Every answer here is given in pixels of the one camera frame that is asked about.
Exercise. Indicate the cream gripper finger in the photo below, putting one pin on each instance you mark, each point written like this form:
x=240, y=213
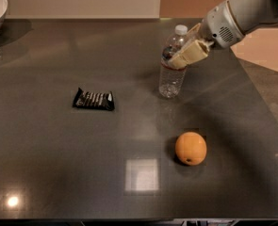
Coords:
x=194, y=30
x=191, y=52

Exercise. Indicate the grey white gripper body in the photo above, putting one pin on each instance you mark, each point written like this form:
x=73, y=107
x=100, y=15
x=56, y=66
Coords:
x=218, y=24

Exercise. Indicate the clear plastic water bottle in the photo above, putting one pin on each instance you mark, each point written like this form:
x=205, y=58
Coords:
x=171, y=78

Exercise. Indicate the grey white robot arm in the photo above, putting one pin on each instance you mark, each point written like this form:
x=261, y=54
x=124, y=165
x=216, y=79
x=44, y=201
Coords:
x=250, y=15

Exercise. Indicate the orange fruit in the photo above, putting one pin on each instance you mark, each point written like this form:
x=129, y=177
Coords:
x=190, y=148

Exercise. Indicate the black snack bar wrapper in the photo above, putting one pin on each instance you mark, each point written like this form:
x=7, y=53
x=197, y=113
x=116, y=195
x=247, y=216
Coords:
x=94, y=100

